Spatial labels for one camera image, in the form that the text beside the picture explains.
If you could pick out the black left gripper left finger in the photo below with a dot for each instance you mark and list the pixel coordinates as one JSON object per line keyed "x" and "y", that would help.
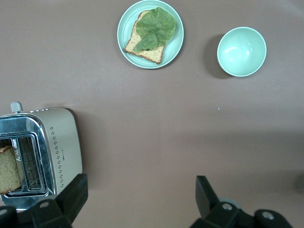
{"x": 71, "y": 199}

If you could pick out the pale green bowl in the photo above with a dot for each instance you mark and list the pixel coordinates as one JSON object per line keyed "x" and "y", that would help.
{"x": 241, "y": 52}

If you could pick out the brown bread slice in toaster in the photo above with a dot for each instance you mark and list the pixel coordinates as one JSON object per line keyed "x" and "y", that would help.
{"x": 8, "y": 171}

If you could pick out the bread slice under lettuce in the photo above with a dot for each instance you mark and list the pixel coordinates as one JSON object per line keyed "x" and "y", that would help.
{"x": 152, "y": 53}

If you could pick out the beige and chrome toaster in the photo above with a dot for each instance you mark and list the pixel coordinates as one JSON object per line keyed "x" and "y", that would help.
{"x": 64, "y": 142}

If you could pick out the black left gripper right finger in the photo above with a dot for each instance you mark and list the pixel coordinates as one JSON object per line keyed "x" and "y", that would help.
{"x": 209, "y": 204}

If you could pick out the green lettuce leaf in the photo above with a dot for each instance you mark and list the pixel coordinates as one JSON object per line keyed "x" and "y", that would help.
{"x": 155, "y": 28}

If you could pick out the pale green plate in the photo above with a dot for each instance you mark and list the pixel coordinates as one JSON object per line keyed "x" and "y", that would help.
{"x": 175, "y": 47}

